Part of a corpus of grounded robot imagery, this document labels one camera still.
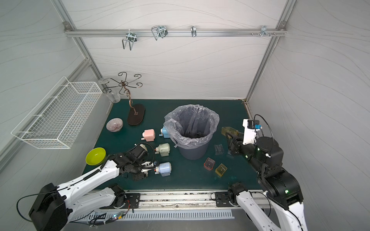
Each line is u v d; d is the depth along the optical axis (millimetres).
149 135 931
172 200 753
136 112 1097
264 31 764
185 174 833
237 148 498
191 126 861
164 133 932
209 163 866
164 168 766
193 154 899
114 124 1022
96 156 877
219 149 915
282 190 360
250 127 470
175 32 796
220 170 840
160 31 765
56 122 678
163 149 840
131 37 783
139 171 709
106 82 859
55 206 386
